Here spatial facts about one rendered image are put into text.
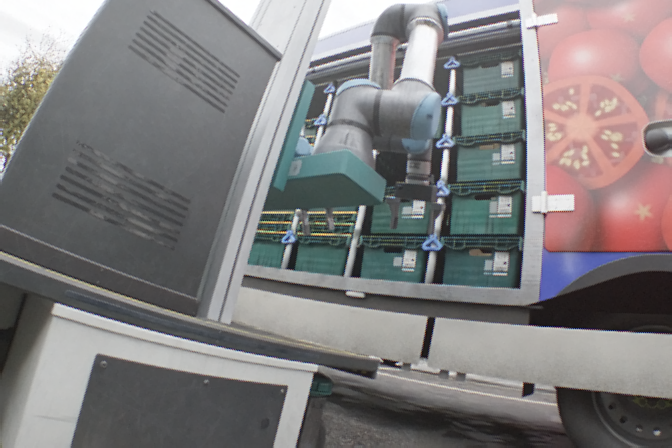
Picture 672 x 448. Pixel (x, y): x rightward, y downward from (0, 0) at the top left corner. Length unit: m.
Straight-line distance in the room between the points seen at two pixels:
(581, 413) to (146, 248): 1.49
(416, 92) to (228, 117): 0.45
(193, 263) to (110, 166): 0.20
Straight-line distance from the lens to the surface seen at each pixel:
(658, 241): 1.61
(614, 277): 1.56
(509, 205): 1.87
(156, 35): 0.66
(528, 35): 2.22
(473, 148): 2.05
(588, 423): 1.64
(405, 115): 0.91
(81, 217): 0.57
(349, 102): 0.94
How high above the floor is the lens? 0.35
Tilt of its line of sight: 22 degrees up
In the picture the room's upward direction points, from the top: 14 degrees clockwise
